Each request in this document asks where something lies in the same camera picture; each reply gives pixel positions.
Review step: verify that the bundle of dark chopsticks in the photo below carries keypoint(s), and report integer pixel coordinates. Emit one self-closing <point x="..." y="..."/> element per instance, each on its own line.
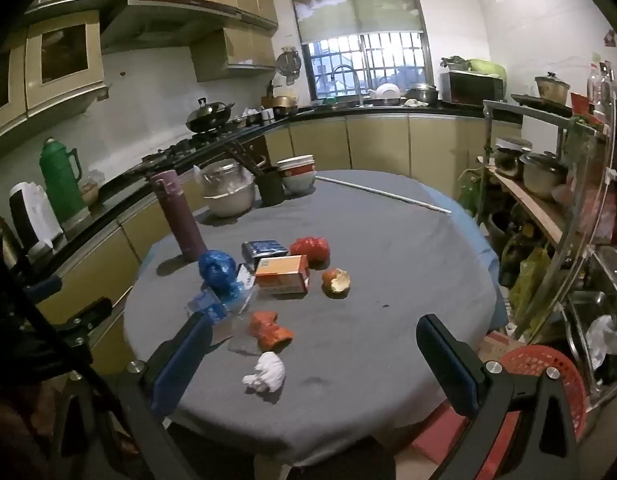
<point x="243" y="156"/>

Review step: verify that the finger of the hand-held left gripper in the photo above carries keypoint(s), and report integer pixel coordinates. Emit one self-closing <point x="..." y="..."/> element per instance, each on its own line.
<point x="83" y="317"/>
<point x="43" y="289"/>

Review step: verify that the orange peel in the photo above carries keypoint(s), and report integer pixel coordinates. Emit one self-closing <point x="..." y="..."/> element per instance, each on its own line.
<point x="336" y="281"/>

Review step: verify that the black kitchen countertop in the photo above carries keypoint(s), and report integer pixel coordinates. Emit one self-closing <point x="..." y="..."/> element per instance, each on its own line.
<point x="103" y="207"/>

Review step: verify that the lidded clay pot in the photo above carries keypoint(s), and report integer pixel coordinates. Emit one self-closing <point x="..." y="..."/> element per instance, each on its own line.
<point x="552" y="87"/>

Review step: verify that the beige lower kitchen cabinets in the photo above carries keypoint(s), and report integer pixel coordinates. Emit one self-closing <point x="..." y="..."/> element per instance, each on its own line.
<point x="378" y="145"/>

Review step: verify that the dark chopstick holder cup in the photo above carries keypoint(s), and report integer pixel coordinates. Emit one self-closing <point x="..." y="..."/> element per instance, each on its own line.
<point x="271" y="186"/>

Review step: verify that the clear blue printed wrapper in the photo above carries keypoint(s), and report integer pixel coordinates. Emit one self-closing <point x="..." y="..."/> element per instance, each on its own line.
<point x="211" y="307"/>

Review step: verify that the yellow-green plastic bag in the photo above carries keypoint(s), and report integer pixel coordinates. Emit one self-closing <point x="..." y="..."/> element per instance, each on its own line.
<point x="530" y="280"/>

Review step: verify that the stack of white bowls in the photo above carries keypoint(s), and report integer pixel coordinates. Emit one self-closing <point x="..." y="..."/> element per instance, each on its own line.
<point x="298" y="172"/>

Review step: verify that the range hood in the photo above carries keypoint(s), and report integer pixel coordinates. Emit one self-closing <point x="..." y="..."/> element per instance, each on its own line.
<point x="178" y="20"/>

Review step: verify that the metal shelf rack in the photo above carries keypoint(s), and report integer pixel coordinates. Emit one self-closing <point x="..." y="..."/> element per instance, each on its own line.
<point x="583" y="240"/>

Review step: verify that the white electric heater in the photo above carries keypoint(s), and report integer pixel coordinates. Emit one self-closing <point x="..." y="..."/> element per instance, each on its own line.
<point x="32" y="220"/>

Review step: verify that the printed window blind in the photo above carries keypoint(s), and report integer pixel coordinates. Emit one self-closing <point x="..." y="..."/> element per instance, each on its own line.
<point x="358" y="0"/>

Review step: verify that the large steel cooking pot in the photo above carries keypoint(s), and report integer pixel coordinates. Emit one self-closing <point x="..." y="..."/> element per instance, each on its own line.
<point x="422" y="94"/>

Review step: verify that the glass door wall cabinet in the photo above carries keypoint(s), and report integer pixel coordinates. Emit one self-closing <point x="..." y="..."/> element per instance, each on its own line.
<point x="63" y="55"/>
<point x="6" y="85"/>

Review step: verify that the orange medicine box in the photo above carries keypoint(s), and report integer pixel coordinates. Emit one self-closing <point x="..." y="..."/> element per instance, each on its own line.
<point x="281" y="274"/>

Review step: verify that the dark microwave oven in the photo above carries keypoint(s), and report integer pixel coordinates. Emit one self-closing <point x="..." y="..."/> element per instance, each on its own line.
<point x="471" y="89"/>

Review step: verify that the leafy vegetables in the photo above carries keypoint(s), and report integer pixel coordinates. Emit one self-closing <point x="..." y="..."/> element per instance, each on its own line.
<point x="454" y="62"/>

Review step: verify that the red plastic bag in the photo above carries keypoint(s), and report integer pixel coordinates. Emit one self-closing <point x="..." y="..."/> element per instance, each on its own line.
<point x="311" y="247"/>

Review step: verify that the hanging round strainer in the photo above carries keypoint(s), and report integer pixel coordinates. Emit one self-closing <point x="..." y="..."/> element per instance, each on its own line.
<point x="290" y="62"/>

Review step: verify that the blue plastic bag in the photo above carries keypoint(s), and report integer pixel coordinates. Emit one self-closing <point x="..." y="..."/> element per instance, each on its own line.
<point x="217" y="269"/>

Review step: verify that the white plastic bag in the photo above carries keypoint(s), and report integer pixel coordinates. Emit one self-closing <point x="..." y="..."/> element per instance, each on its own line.
<point x="603" y="340"/>

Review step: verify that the white plate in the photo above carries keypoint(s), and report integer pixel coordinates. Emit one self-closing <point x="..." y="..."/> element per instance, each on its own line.
<point x="387" y="91"/>

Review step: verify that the long white rod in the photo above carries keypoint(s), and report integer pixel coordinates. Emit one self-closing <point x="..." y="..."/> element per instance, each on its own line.
<point x="388" y="193"/>

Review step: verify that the brass pot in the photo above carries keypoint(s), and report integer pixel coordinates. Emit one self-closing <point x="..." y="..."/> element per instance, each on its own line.
<point x="285" y="105"/>

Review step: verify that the barred window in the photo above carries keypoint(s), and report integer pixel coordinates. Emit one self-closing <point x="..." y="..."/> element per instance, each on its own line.
<point x="368" y="62"/>

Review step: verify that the green plant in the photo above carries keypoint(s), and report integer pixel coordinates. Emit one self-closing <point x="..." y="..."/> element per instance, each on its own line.
<point x="472" y="195"/>

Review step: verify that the grey tablecloth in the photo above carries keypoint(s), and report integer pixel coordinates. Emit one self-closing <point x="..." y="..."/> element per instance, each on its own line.
<point x="368" y="280"/>

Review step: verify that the cardboard box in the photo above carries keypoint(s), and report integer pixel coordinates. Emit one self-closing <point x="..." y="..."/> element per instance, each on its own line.
<point x="498" y="349"/>

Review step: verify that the red plastic basket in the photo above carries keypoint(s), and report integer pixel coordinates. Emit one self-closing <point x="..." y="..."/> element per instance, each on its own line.
<point x="535" y="367"/>

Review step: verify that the white tissue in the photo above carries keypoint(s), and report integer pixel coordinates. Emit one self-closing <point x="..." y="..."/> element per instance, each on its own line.
<point x="266" y="372"/>

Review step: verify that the black gas stove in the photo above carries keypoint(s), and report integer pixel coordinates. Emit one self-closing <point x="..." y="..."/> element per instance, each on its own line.
<point x="188" y="150"/>

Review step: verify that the curved sink faucet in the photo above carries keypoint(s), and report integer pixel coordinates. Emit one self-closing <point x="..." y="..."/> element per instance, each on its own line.
<point x="356" y="77"/>

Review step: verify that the blue foil box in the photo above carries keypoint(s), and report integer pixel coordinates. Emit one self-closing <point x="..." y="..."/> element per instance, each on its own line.
<point x="263" y="250"/>

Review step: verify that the green bag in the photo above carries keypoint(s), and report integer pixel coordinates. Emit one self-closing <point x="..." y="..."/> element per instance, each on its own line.
<point x="488" y="67"/>

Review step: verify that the orange-red wrapper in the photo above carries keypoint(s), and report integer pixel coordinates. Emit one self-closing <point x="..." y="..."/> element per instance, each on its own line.
<point x="270" y="331"/>

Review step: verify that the blue table cover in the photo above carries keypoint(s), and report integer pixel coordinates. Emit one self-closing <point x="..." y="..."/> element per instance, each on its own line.
<point x="491" y="270"/>

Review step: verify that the red plastic stool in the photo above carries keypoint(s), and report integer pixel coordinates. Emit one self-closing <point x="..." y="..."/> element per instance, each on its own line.
<point x="448" y="440"/>

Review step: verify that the purple thermos bottle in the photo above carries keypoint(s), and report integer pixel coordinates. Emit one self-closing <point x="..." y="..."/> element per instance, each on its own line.
<point x="181" y="215"/>

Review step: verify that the clear plastic bottle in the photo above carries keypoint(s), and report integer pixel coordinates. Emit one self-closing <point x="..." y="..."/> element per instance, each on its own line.
<point x="599" y="90"/>

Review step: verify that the small beige wall cabinet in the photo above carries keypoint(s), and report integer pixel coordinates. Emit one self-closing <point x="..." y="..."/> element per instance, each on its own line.
<point x="233" y="52"/>

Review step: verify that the green thermos flask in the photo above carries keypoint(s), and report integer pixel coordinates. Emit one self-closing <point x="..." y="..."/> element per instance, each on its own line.
<point x="62" y="182"/>

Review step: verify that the steel bowl with lid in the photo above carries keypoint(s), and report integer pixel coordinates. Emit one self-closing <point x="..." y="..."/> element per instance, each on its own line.
<point x="227" y="187"/>

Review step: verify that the black wok with lid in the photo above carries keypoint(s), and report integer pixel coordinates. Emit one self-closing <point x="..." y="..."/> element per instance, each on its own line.
<point x="208" y="116"/>

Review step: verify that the small dark pot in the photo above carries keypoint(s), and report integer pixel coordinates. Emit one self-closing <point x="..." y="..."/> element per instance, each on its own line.
<point x="505" y="160"/>

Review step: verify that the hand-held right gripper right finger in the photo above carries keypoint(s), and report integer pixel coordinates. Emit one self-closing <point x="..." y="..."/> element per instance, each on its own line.
<point x="451" y="362"/>

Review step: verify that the small jar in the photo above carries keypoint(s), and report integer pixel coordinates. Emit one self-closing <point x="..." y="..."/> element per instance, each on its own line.
<point x="91" y="191"/>

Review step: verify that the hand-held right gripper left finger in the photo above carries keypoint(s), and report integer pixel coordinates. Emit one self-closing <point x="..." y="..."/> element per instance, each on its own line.
<point x="181" y="360"/>

